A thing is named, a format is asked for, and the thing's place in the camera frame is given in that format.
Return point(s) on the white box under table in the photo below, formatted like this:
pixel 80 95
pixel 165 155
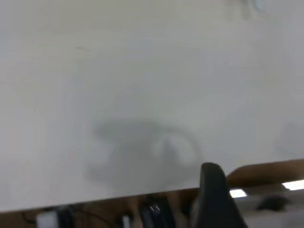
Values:
pixel 46 219

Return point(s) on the black device under table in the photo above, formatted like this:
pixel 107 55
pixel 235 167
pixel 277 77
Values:
pixel 154 213

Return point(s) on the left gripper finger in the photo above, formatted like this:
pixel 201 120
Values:
pixel 213 194

